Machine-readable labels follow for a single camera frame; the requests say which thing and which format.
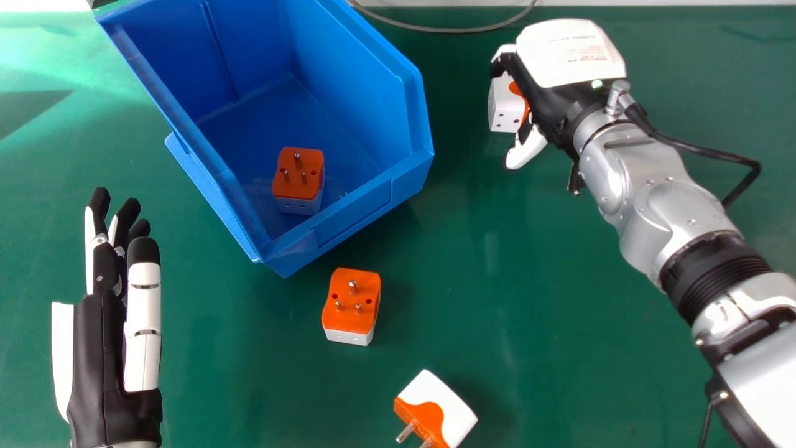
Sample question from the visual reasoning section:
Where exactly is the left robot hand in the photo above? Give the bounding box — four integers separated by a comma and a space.
51, 187, 164, 448

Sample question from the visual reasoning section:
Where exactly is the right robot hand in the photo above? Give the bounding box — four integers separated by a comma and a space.
489, 19, 632, 170

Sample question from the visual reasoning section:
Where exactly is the white-and-orange plug adapter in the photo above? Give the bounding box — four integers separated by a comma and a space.
488, 76, 530, 133
272, 146, 325, 216
393, 369, 479, 448
321, 267, 382, 347

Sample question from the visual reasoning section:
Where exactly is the blue plastic bin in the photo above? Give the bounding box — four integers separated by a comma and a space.
95, 0, 435, 279

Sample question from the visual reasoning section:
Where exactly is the grey cable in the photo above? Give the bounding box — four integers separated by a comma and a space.
346, 0, 539, 34

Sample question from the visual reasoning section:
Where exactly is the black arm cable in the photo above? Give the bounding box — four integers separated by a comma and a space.
625, 100, 763, 210

